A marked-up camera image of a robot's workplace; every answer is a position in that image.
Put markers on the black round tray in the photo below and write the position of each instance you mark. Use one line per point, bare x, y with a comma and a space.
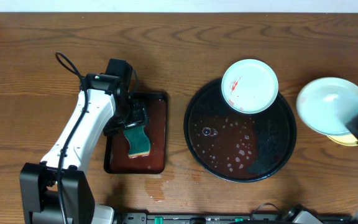
234, 146

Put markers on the yellow plate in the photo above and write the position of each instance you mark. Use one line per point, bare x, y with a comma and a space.
345, 140

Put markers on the mint green plate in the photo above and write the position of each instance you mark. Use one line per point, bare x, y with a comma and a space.
249, 86
325, 105

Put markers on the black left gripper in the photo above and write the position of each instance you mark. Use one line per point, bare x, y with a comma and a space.
133, 123

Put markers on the black rectangular water tray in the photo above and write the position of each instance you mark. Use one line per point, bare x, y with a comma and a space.
117, 161

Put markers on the green orange sponge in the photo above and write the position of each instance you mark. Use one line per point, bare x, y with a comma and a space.
139, 143

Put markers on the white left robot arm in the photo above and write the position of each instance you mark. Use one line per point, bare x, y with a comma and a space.
56, 189

